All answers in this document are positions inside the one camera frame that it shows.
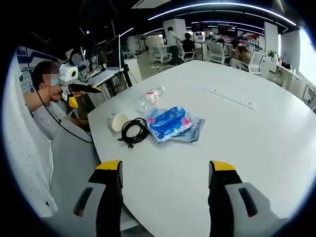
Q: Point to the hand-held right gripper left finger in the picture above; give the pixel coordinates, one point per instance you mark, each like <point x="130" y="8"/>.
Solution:
<point x="108" y="197"/>

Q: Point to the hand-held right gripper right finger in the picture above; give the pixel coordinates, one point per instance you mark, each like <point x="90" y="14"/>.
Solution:
<point x="222" y="197"/>

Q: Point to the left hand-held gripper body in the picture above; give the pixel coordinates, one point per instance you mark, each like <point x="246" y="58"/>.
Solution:
<point x="66" y="76"/>

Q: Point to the white paper cup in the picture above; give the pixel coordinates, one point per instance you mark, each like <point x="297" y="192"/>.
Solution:
<point x="118" y="122"/>

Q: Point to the clear plastic water bottle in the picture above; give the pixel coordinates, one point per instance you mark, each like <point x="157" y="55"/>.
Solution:
<point x="150" y="96"/>

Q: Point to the clear printed plastic bag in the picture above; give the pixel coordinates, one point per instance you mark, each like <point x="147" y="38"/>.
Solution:
<point x="197" y="127"/>

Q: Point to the blue tissue pack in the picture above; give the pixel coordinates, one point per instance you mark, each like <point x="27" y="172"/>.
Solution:
<point x="168" y="124"/>

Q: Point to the person's left hand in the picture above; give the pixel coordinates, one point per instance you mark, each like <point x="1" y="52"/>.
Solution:
<point x="55" y="92"/>

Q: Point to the white mesh office chair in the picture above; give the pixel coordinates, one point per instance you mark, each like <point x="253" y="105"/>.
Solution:
<point x="132" y="219"/>

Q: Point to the white table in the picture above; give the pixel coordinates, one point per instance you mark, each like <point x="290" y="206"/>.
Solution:
<point x="197" y="172"/>

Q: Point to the open laptop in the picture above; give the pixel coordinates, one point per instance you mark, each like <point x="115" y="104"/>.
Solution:
<point x="113" y="54"/>

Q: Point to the black stand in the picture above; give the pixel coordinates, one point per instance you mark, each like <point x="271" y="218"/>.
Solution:
<point x="128" y="76"/>

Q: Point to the person's white dotted shirt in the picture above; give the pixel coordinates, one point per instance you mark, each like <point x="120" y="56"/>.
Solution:
<point x="22" y="148"/>

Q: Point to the white office desk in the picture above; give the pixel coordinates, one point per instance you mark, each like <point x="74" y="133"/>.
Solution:
<point x="291" y="79"/>

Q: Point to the potted green plant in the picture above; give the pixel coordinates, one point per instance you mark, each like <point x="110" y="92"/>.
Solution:
<point x="272" y="53"/>

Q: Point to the long ceiling light strip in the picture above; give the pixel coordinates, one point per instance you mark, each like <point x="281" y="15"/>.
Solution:
<point x="222" y="6"/>

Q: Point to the wall poster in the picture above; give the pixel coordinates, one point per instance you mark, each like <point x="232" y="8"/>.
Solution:
<point x="27" y="61"/>

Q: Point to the dark wall screen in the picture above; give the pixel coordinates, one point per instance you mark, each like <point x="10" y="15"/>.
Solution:
<point x="227" y="30"/>

